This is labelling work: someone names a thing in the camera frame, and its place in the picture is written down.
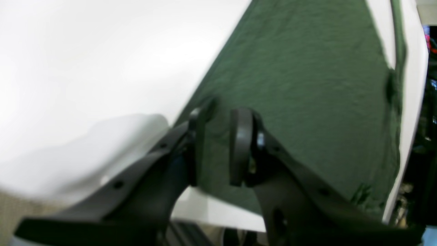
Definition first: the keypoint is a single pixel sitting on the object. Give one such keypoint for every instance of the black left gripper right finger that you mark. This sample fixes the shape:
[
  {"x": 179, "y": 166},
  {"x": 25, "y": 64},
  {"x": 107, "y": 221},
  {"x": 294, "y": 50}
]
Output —
[{"x": 298, "y": 207}]

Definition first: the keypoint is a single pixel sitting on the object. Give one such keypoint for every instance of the dark green long-sleeve shirt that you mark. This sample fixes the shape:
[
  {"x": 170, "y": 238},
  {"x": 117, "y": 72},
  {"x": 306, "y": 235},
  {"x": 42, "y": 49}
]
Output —
[{"x": 325, "y": 76}]

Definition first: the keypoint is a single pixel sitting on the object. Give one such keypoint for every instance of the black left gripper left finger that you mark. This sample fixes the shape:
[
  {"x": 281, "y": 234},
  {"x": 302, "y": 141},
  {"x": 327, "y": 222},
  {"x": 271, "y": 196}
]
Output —
[{"x": 134, "y": 207}]

